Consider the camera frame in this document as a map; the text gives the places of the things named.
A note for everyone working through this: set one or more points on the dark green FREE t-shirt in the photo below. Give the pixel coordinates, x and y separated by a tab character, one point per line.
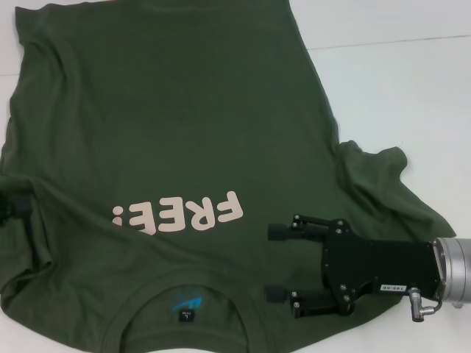
184	110

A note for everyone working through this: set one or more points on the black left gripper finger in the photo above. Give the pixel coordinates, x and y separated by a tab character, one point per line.
23	205

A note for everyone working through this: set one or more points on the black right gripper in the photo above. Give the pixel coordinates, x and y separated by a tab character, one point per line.
386	264

